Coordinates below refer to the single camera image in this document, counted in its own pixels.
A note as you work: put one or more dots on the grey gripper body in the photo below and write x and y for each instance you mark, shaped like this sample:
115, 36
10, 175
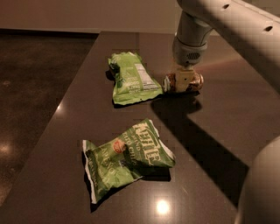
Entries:
186, 54

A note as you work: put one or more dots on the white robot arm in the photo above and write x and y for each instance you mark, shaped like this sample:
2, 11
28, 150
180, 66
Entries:
255, 35

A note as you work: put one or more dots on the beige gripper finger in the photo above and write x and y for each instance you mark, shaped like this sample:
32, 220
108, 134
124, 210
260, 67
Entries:
183, 77

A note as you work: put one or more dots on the orange soda can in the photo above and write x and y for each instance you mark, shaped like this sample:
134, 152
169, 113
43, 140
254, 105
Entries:
195, 85

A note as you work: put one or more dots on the green rice chip bag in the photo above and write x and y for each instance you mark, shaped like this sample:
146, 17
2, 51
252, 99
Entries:
133, 84

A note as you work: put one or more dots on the green Kettle jalapeno chip bag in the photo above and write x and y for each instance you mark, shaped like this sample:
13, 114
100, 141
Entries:
136, 153

